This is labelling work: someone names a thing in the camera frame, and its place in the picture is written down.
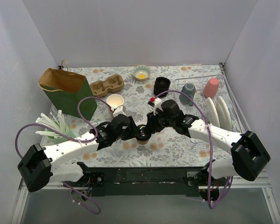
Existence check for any single brown paper cup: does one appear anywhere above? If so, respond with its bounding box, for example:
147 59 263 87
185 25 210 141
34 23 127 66
136 138 149 145

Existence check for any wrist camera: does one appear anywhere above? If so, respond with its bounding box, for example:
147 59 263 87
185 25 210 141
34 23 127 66
148 97 163 115
109 105 126 117

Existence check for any yellow patterned bowl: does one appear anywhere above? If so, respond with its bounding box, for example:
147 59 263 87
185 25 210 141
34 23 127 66
133 65 151 81

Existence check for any green straw holder cup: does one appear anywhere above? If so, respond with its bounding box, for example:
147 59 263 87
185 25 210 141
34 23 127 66
44 121 76 143

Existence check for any white wire dish rack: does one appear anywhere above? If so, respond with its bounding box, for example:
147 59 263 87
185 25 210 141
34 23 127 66
174 74 252 148

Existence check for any green brown paper bag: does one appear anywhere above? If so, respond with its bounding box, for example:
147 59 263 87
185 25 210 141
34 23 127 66
38 68 93 118

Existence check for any stack of black lids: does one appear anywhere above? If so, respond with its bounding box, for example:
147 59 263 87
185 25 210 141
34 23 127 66
154 77 171 95

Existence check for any floral tablecloth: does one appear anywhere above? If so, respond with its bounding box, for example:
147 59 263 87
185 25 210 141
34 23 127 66
36 64 238 168

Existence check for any white plate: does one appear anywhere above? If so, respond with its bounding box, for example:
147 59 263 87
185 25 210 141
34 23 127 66
206 98 220 127
216 96 232 131

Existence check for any white plate rear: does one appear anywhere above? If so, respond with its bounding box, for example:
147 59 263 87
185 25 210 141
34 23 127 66
216 96 232 131

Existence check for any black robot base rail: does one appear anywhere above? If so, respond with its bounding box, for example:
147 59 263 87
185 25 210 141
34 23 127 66
63 166 224 199

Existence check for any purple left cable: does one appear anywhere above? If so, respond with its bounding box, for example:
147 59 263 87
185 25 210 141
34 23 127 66
15 97 114 214

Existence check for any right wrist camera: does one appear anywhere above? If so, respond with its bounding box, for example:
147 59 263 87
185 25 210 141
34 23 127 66
148 97 163 115

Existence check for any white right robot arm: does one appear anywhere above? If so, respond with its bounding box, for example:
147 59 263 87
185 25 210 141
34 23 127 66
145 98 271 185

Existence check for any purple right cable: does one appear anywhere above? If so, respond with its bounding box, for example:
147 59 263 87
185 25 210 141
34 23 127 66
154 90 234 210

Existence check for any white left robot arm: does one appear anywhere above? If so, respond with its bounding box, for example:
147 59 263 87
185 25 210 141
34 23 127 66
18 114 141 192

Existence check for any dark teal mug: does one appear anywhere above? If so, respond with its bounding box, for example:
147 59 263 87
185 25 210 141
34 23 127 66
179 82 196 106

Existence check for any pink plastic cup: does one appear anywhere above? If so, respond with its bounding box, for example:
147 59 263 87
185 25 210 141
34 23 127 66
203 78 219 98

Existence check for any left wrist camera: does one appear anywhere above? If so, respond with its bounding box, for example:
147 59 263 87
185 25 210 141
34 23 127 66
109 105 126 117

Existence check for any purple cable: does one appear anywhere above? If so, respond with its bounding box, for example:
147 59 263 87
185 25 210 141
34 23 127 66
154 90 234 210
15 97 114 214

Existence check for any white plate front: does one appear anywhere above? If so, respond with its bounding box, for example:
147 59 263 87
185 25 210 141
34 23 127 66
206 98 220 127

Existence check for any stack of paper cups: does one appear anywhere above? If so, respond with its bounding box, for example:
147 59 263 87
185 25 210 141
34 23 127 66
106 94 124 109

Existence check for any cardboard cup carrier tray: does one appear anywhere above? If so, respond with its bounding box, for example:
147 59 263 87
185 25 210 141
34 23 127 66
90 75 124 98

